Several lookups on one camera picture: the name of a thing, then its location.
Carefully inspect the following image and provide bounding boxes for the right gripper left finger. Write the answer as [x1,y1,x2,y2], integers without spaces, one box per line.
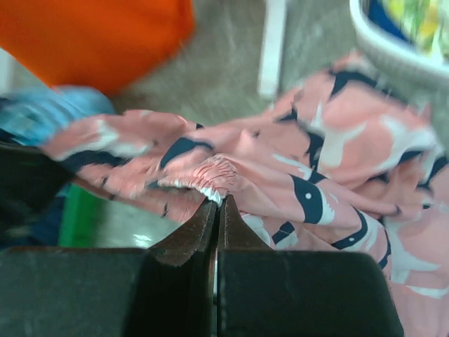
[1,201,217,336]

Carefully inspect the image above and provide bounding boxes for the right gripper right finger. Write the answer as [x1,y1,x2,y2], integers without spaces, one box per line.
[217,197,403,336]

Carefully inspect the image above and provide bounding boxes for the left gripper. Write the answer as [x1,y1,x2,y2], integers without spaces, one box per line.
[1,142,74,246]

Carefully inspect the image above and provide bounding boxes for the pink patterned shorts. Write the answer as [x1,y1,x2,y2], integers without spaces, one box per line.
[42,53,448,336]

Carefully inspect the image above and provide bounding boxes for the light blue shorts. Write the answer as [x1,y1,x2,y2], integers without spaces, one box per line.
[1,86,115,146]

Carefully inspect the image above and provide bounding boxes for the orange shorts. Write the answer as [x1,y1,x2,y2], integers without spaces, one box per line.
[1,0,195,94]

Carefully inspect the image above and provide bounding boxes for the green plastic tray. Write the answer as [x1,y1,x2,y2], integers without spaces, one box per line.
[58,185,101,248]

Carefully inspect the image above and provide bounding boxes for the white clothes rack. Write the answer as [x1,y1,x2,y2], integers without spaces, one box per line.
[257,0,288,98]

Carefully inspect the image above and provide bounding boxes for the white plastic basket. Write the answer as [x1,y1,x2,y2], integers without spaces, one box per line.
[349,0,448,90]

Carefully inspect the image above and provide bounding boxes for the blue cloth in basket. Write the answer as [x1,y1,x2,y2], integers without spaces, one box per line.
[368,0,411,44]

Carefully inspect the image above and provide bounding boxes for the lemon print cloth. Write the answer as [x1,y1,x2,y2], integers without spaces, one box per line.
[380,0,448,62]

